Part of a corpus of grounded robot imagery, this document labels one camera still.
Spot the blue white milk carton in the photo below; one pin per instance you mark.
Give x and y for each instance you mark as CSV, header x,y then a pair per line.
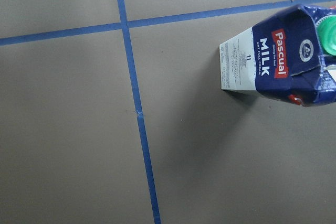
x,y
290,57

